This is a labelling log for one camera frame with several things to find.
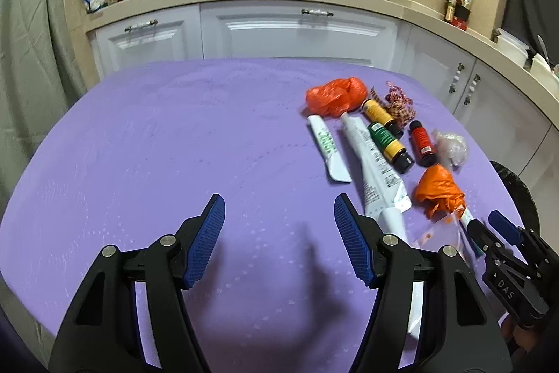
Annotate clear zip bag orange dots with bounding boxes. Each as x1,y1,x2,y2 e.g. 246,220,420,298
412,209,483,266

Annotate large white wipes packet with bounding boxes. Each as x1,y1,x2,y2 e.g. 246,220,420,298
340,112,426,346

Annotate orange plastic bag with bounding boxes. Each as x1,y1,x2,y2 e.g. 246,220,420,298
305,77,369,117
414,164,466,220

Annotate small white green tube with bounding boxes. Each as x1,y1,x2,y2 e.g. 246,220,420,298
307,115,353,184

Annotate clear plastic wrap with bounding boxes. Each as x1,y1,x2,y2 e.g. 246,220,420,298
432,129,469,170

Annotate red label dark bottle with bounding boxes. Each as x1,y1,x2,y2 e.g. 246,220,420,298
409,120,438,167

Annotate green yellow label bottle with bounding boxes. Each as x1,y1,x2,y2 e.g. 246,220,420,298
367,122,414,174

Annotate red checkered ribbon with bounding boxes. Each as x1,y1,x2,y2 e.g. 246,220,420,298
370,81,416,128

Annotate black lined trash bin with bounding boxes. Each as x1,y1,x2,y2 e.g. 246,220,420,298
490,160,541,234

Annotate person's hand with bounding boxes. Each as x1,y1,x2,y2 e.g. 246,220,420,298
500,313,546,357

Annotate purple tablecloth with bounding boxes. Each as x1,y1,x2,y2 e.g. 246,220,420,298
0,57,525,370

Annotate white container with spoon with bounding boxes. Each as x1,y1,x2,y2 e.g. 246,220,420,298
530,34,559,99

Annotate white plastic container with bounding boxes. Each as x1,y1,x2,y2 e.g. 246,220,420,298
495,28,529,68

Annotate red black box holder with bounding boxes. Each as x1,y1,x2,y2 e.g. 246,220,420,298
452,5,471,31

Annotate dark olive oil bottle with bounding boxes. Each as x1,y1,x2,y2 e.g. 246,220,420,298
444,0,459,24

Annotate grey green curtain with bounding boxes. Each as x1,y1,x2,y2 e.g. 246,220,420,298
1,0,86,206

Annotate white ceramic handle right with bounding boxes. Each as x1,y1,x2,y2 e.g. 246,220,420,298
463,73,480,106

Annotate white ceramic handle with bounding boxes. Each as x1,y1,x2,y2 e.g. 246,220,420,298
463,73,480,106
448,63,465,94

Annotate white ceramic handle left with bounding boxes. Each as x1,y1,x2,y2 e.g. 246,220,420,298
448,63,465,94

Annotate middle cabinet door handle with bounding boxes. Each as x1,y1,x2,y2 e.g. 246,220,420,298
300,8,334,18

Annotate cabinet door handle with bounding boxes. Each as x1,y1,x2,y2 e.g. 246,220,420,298
300,8,334,18
124,19,158,33

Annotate left cabinet door handle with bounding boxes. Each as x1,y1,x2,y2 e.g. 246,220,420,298
124,19,158,33

